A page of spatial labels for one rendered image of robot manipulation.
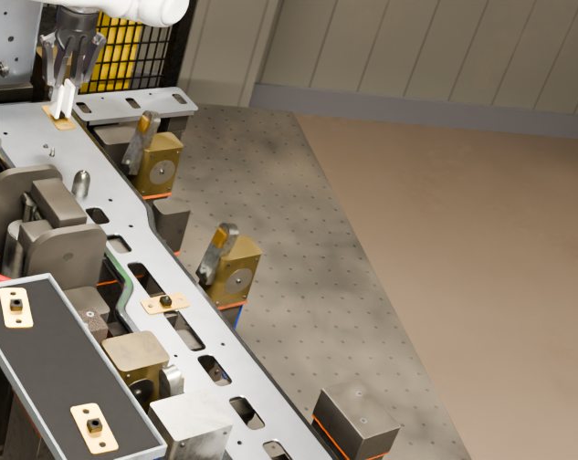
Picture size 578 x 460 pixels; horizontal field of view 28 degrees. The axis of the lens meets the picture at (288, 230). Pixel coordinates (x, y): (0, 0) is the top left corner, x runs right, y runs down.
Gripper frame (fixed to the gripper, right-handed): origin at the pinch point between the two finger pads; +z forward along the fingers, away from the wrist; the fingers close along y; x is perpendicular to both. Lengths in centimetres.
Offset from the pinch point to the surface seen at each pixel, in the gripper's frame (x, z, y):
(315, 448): -85, 12, 7
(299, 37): 146, 80, 186
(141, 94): 18.4, 13.2, 30.1
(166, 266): -37.6, 12.7, 5.5
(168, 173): -8.7, 14.8, 22.5
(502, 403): -25, 113, 161
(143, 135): -6.9, 5.6, 15.6
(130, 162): -6.4, 12.2, 14.2
